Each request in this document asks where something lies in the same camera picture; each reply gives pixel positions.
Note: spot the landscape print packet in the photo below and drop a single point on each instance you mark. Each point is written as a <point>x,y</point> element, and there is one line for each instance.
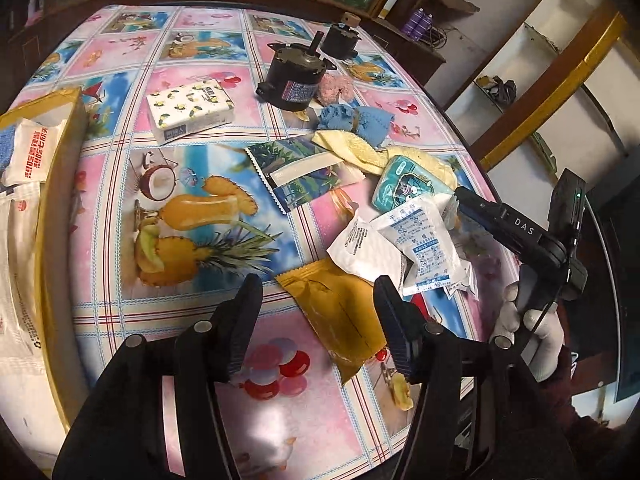
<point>300,175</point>

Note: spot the golden yellow packet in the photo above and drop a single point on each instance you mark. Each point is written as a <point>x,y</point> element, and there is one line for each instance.
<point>335,315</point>

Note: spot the person's right forearm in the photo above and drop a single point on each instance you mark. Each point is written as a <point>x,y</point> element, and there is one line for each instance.
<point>585,430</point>

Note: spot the white wall shelf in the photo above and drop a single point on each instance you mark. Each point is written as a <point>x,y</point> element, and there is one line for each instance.
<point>550,60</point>

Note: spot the person's right hand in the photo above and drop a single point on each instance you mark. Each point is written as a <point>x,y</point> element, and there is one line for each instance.
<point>542,345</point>

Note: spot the lemon print tissue pack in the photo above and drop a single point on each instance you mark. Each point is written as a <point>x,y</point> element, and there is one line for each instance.
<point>190,110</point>

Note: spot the teal tissue pack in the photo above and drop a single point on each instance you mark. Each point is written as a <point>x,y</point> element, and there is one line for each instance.
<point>402,185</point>

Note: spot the plain blue towel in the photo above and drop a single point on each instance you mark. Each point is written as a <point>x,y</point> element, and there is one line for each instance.
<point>6,147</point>

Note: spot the white desiccant packet blue print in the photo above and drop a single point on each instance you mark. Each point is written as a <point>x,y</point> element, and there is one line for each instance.
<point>425,245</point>

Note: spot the small black motor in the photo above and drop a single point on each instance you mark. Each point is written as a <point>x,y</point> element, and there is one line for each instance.
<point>340,37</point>

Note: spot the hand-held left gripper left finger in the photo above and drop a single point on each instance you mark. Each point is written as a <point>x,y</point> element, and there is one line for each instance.
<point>245,320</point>

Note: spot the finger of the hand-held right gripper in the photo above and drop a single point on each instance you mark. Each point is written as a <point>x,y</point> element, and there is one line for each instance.
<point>477,207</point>

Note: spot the large black motor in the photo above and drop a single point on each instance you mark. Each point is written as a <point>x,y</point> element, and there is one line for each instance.
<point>290,77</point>

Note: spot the yellow cardboard box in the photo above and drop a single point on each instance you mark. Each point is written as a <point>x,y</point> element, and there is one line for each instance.
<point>60,175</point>

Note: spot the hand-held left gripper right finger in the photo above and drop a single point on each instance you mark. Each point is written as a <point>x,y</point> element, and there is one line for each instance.
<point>395,320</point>

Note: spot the white packet with red print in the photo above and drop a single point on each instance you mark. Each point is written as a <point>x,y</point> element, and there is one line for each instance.
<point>30,152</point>

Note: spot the pink fluffy scrunchie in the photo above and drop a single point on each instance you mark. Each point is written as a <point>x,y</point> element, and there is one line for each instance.
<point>335,89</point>

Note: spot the blue towel with tan band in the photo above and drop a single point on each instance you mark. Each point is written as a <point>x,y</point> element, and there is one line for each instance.
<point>360,120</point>

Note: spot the small white packet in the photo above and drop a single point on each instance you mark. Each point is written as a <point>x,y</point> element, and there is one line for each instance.
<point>465,280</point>

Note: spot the white packet grey print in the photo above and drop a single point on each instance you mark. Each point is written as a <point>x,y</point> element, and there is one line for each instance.
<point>365,252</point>

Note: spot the purple bottle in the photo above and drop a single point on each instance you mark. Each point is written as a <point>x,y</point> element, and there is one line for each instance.
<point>426,21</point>
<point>414,20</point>

